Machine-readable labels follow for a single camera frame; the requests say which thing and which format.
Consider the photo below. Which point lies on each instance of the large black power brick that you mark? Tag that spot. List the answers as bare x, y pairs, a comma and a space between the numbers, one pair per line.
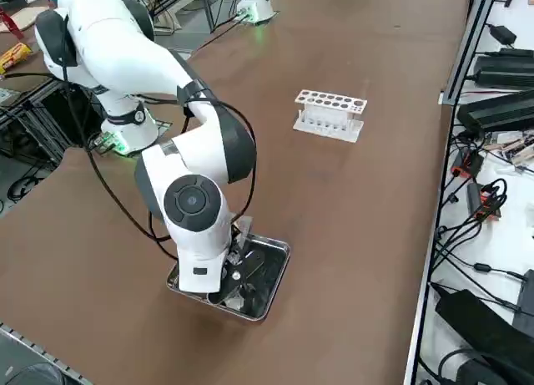
480, 330

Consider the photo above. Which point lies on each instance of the black finned power supply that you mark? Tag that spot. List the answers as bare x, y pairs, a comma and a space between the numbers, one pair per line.
496, 111

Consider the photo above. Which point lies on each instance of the red metal clamp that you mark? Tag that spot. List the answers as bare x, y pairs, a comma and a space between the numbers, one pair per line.
10, 23

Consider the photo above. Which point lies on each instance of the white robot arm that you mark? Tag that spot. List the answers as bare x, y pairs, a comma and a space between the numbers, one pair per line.
125, 55
256, 1

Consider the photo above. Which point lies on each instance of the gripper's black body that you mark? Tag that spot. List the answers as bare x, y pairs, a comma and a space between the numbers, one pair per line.
248, 276

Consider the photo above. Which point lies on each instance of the black metal stand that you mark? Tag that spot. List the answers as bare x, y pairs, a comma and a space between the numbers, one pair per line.
210, 9

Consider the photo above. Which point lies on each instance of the orange black converter box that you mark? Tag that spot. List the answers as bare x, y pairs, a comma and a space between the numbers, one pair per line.
467, 163
484, 201

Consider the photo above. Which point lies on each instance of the white test tube rack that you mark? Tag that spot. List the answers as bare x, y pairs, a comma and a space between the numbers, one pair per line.
310, 126

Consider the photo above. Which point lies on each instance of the black aluminium frame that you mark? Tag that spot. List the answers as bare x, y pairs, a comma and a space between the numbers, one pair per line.
46, 126

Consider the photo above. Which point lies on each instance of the yellow snack packet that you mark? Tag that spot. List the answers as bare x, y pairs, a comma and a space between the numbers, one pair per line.
14, 55

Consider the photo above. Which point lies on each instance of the dark grey round object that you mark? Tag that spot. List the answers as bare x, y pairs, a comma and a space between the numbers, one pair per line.
35, 374

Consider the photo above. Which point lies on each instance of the aluminium profile post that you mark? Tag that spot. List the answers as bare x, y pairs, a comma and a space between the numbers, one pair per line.
471, 47

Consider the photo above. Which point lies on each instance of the wooden board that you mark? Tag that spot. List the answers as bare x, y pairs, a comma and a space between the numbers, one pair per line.
18, 18

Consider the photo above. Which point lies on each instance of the stainless steel tray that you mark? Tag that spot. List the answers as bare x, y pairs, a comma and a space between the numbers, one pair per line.
277, 272

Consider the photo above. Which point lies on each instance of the small black power adapter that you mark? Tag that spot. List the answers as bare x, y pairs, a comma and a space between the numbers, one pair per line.
502, 34

